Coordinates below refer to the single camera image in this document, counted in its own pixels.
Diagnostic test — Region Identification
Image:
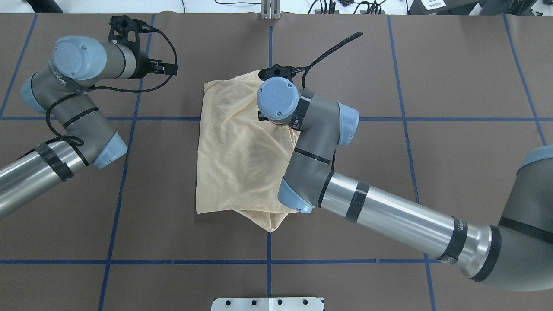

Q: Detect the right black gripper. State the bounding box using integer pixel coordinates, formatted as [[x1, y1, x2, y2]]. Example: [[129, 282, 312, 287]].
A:
[[257, 64, 296, 82]]

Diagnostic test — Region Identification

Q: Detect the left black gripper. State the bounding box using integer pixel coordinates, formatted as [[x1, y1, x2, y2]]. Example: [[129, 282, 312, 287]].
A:
[[108, 15, 178, 79]]

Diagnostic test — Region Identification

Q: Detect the cream long-sleeve graphic shirt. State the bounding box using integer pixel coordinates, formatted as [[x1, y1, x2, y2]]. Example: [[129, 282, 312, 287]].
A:
[[195, 70, 299, 232]]

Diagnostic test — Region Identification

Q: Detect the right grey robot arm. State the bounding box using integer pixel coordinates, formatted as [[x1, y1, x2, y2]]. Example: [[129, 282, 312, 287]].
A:
[[257, 65, 552, 292]]

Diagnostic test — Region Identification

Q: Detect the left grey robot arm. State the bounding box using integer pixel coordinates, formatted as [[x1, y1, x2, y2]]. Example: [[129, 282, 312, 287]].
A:
[[0, 15, 178, 218]]

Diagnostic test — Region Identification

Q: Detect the aluminium camera post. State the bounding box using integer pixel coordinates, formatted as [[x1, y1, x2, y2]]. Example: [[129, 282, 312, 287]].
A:
[[260, 0, 282, 20]]

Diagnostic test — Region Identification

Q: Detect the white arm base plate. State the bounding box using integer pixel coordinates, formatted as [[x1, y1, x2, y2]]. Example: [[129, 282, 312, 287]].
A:
[[211, 297, 326, 311]]

